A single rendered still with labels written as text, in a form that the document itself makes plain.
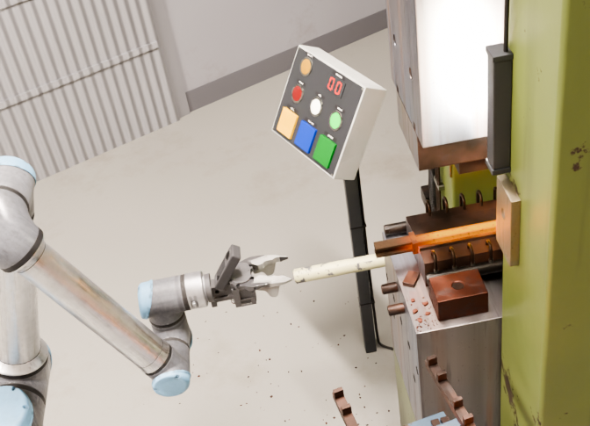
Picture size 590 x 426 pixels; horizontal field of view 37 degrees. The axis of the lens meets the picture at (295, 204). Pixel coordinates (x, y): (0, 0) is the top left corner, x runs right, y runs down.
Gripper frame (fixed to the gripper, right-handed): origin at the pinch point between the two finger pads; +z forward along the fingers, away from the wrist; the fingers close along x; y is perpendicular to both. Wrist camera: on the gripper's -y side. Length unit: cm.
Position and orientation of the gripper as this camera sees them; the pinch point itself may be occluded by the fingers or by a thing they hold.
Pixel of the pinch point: (284, 266)
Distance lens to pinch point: 216.9
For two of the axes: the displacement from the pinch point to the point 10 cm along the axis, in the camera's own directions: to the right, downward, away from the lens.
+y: 1.3, 7.7, 6.2
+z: 9.8, -1.9, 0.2
